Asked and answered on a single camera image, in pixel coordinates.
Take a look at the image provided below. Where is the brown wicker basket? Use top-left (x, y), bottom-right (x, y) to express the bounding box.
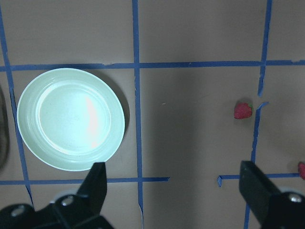
top-left (0, 89), bottom-right (10, 170)

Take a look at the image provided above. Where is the pale green round plate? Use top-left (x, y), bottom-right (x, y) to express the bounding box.
top-left (17, 68), bottom-right (125, 171)

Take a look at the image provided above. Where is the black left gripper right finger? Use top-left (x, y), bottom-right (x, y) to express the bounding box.
top-left (239, 161), bottom-right (281, 222)

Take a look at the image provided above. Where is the red strawberry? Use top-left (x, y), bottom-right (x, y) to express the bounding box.
top-left (297, 162), bottom-right (305, 180)
top-left (234, 103), bottom-right (253, 120)

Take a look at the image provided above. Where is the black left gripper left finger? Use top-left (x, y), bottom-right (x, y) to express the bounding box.
top-left (76, 162), bottom-right (106, 214)

